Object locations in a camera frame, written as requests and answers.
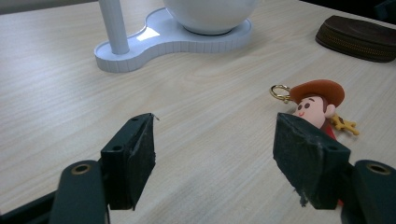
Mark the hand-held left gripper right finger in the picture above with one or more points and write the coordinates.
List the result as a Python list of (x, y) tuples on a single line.
[(306, 160)]

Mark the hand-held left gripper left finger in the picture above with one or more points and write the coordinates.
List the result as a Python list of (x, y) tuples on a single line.
[(129, 158)]

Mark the white lamp stand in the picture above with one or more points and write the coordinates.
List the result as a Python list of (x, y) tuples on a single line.
[(174, 34)]

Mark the dark brown zipper pouch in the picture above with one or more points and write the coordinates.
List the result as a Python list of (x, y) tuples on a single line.
[(358, 37)]

